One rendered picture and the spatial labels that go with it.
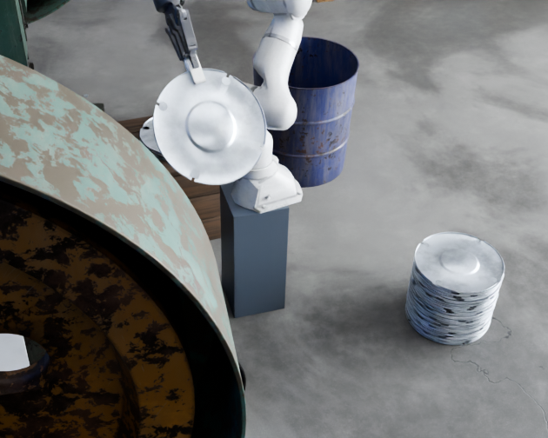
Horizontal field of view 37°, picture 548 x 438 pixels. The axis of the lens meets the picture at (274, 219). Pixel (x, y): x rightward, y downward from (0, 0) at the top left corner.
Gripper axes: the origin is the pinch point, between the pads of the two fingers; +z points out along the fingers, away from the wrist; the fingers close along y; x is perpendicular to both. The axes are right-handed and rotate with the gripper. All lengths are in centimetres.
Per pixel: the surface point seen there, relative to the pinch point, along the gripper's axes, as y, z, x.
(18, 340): -61, 49, -55
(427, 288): -39, 79, 66
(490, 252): -38, 76, 92
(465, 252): -40, 73, 85
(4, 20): -3.7, -23.2, -38.5
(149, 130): -101, -5, 16
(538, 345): -37, 111, 98
